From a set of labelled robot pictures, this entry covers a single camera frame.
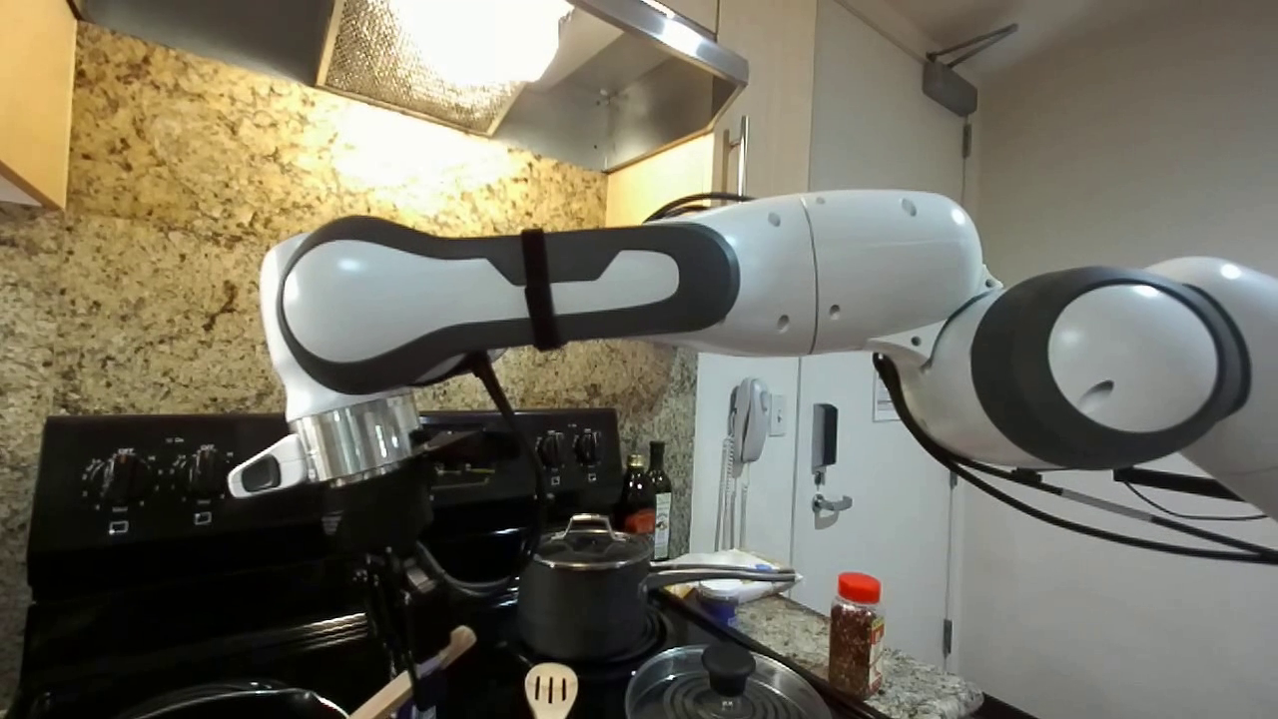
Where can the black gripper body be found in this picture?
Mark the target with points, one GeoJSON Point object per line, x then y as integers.
{"type": "Point", "coordinates": [384, 521]}

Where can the wooden spoon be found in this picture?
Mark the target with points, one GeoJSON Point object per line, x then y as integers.
{"type": "Point", "coordinates": [400, 689]}

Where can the black pot with glass lid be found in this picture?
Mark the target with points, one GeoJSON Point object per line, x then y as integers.
{"type": "Point", "coordinates": [583, 591]}

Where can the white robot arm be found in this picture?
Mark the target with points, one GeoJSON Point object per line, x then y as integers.
{"type": "Point", "coordinates": [1085, 370]}

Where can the black electric stove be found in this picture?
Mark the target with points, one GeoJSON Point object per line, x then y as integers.
{"type": "Point", "coordinates": [149, 579]}

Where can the black back saucepan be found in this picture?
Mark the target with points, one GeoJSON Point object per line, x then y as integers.
{"type": "Point", "coordinates": [236, 701]}

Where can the slotted wooden spatula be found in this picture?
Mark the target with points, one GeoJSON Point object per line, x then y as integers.
{"type": "Point", "coordinates": [549, 689]}

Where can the dark glass bottle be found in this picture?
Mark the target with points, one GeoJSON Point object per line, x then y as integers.
{"type": "Point", "coordinates": [661, 496]}

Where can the black pan with glass lid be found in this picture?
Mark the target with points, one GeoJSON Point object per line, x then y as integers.
{"type": "Point", "coordinates": [722, 681]}

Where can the steel range hood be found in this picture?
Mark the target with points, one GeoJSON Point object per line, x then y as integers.
{"type": "Point", "coordinates": [583, 82]}

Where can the red lid spice jar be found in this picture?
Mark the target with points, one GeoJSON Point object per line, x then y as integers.
{"type": "Point", "coordinates": [854, 635]}

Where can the wooden upper cabinet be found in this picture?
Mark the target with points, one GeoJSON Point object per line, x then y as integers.
{"type": "Point", "coordinates": [36, 70]}

